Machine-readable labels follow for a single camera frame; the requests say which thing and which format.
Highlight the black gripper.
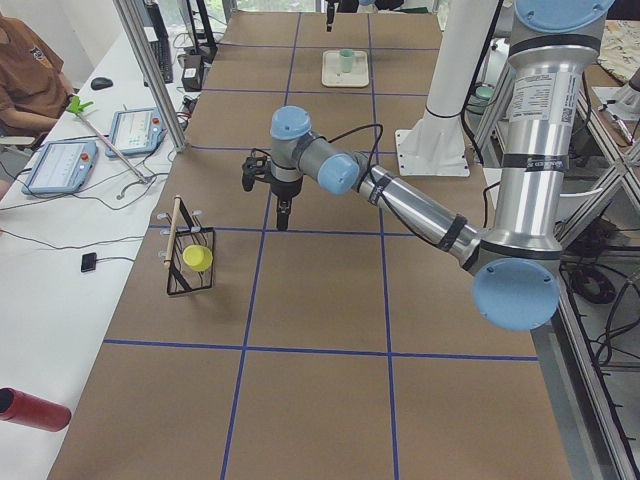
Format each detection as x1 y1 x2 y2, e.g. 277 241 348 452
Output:
326 0 339 32
242 148 303 231

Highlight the light green plastic cup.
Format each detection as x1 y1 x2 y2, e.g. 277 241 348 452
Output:
338 48 355 74

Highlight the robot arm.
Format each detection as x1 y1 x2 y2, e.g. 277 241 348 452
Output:
242 1 610 331

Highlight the cream rabbit tray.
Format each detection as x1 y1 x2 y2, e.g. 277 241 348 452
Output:
321 49 370 88

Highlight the yellow plastic cup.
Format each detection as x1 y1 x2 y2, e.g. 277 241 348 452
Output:
182 244 213 273

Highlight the black power adapter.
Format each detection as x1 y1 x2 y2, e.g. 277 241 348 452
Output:
181 55 204 92

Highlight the far blue teach pendant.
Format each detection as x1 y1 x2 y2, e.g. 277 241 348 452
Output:
109 107 166 156

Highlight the blue teach pendant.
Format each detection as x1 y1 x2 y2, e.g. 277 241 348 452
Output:
109 107 166 156
22 140 98 195

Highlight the small black puck device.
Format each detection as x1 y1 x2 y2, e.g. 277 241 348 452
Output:
80 252 98 273

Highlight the black computer mouse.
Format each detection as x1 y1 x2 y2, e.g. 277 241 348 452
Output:
90 76 113 91

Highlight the near blue teach pendant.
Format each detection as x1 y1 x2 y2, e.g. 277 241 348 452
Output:
22 140 98 195

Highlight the green tipped grabber stick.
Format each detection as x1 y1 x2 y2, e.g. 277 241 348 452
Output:
66 94 150 184

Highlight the person in brown shirt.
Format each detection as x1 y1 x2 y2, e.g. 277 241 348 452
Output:
1 16 74 139

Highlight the white plastic chair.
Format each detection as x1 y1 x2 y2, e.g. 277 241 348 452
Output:
555 187 603 223

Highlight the red cylinder bottle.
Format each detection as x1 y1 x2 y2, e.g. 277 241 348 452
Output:
1 387 72 432

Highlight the black wire cup rack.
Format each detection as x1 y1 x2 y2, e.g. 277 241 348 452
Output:
158 195 216 297

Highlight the aluminium frame post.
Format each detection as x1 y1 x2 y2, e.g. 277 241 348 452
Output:
113 0 187 153

